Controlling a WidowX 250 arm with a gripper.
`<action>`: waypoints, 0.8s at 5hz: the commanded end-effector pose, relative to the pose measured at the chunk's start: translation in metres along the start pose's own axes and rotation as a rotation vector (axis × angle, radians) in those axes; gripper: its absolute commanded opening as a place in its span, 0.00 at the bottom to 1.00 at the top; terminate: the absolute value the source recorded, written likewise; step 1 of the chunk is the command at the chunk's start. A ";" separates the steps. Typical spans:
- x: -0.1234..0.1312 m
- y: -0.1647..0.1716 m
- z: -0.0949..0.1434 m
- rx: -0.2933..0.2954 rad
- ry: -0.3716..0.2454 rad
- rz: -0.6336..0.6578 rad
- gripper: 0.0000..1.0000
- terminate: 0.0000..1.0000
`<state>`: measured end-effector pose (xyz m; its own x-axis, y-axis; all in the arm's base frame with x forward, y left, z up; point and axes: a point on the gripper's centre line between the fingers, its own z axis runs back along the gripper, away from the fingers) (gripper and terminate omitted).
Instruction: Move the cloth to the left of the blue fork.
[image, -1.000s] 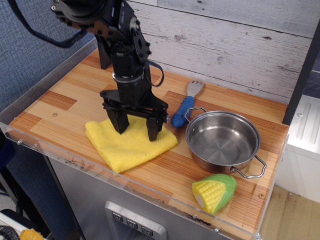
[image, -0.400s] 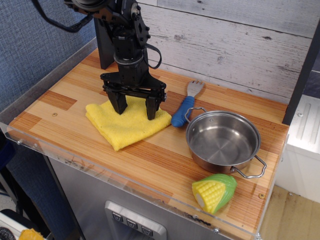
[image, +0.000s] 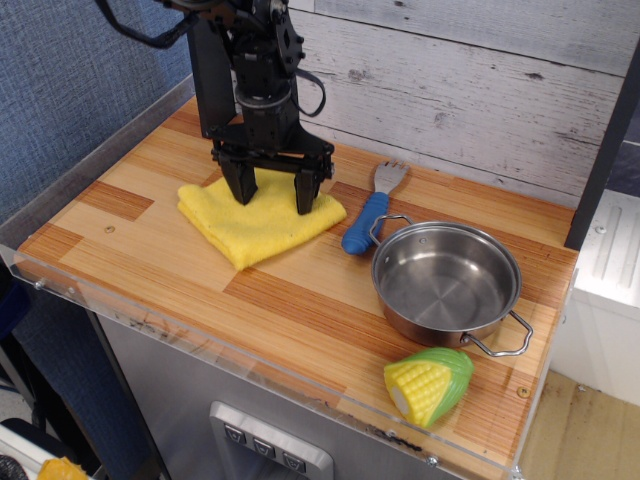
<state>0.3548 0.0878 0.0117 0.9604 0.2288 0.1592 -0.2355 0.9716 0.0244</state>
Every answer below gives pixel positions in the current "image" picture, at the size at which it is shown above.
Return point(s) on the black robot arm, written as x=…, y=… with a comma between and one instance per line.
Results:
x=264, y=52

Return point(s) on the white ridged side cabinet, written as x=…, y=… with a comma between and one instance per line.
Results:
x=597, y=342

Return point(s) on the silver dispenser button panel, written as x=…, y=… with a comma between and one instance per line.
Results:
x=267, y=444

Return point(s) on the black right upright post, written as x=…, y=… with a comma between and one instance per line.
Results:
x=613, y=138

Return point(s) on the toy corn cob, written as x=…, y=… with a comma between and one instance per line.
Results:
x=427, y=385

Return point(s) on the stainless steel pot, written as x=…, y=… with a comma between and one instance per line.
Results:
x=447, y=284

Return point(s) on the black left upright post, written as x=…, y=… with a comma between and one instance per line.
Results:
x=212, y=77

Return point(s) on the yellow toy on floor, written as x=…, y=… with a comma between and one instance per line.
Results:
x=61, y=469

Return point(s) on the yellow cloth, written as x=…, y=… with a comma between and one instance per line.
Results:
x=265, y=227

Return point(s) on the blue handled metal fork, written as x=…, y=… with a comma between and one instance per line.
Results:
x=387, y=176

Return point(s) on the clear acrylic table guard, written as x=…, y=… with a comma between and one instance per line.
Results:
x=293, y=348

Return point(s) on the black upright post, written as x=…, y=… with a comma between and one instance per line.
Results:
x=613, y=138
x=212, y=77

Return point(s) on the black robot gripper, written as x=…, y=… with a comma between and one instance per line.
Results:
x=270, y=136

